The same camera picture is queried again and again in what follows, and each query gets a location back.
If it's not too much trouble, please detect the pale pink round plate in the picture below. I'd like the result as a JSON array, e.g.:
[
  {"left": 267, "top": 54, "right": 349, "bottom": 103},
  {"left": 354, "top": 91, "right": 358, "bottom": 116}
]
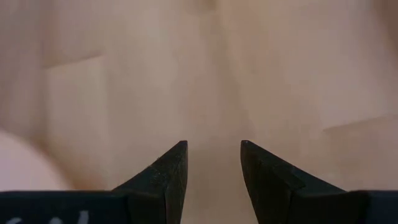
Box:
[{"left": 0, "top": 129, "right": 73, "bottom": 192}]

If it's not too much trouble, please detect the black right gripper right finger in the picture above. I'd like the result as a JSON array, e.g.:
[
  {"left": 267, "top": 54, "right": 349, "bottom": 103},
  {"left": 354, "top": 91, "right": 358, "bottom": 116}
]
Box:
[{"left": 239, "top": 139, "right": 398, "bottom": 224}]

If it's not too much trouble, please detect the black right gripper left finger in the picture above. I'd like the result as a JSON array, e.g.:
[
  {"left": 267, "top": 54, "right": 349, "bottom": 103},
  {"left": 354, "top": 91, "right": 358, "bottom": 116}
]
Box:
[{"left": 0, "top": 140, "right": 189, "bottom": 224}]

